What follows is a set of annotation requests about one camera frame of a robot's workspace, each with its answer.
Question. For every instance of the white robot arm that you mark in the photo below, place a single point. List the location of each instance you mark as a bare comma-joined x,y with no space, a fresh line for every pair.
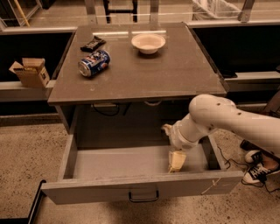
207,113

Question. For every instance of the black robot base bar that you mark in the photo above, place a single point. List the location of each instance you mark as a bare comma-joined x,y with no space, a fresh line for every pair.
33,210

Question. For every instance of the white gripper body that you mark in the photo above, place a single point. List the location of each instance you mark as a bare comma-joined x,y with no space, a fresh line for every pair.
177,139

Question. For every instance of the blue soda can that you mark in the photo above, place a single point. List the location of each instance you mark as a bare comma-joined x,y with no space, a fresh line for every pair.
94,63

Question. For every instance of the black white sneaker rear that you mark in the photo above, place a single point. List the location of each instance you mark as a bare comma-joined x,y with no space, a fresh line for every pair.
253,157

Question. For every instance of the grey top drawer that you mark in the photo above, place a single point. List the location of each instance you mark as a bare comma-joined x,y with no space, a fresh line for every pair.
122,154

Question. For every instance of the white bowl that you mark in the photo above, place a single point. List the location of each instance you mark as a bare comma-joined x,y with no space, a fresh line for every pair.
148,43

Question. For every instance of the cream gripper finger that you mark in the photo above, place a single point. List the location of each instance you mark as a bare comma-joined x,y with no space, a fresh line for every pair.
176,160
167,129

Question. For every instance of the open cardboard box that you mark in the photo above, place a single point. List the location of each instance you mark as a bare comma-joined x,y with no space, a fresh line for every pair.
31,72

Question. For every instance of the black stool frame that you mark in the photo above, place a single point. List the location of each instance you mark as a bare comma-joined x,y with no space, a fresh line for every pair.
132,11

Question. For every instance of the black white sneaker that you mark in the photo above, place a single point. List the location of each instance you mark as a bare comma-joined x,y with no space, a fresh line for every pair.
253,157
258,173

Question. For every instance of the black white sneaker front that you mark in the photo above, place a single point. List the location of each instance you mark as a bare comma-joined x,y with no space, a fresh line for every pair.
258,173

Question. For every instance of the black snack packet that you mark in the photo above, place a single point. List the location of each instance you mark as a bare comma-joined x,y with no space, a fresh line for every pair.
93,44

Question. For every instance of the clear plastic bin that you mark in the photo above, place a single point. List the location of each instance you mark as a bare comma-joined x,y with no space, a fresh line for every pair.
214,9

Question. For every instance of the grey drawer cabinet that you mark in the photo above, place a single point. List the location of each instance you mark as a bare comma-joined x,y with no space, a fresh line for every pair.
175,73

